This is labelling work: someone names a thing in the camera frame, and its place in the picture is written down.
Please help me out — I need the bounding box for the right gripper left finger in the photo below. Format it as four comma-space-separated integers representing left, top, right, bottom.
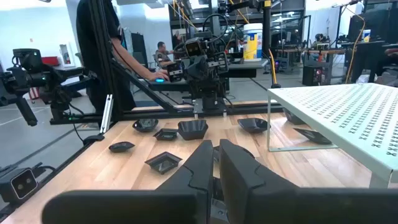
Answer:
42, 139, 215, 224

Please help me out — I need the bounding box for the black teardrop plate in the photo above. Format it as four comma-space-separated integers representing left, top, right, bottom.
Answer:
293, 127, 333, 146
108, 141, 136, 153

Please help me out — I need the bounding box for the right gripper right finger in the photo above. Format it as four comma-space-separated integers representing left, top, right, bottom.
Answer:
219, 138, 398, 224

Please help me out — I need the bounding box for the black camera cable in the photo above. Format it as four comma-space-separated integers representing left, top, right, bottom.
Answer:
30, 161, 57, 177

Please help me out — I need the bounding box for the yellow cable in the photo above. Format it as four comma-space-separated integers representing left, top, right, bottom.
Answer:
268, 48, 278, 86

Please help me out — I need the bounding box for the black wavy round bowl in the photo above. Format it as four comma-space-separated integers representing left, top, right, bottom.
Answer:
237, 118, 271, 134
132, 118, 159, 133

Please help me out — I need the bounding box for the black flat square plate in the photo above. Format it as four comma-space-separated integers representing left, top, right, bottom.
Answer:
152, 128, 180, 141
144, 151, 183, 175

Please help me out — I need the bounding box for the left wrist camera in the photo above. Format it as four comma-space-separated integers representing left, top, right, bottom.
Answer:
184, 37, 205, 58

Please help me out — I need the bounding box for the person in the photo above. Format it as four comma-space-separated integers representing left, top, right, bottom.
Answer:
154, 41, 175, 68
76, 0, 170, 114

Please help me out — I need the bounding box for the white and yellow tub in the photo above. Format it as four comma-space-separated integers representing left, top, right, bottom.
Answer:
243, 22, 264, 62

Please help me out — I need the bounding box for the grey table-level camera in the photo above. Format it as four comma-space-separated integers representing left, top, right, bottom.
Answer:
0, 167, 40, 206

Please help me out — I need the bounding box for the green perforated metal shelf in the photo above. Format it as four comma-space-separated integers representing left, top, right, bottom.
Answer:
266, 82, 398, 189

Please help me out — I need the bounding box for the silver aluminium bar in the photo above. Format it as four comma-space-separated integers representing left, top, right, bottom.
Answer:
99, 94, 114, 134

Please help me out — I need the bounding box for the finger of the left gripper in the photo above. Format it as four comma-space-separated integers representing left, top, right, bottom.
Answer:
198, 55, 216, 82
185, 57, 203, 83

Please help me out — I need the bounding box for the black square bowl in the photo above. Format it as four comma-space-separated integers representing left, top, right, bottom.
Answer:
177, 119, 209, 141
282, 108, 307, 126

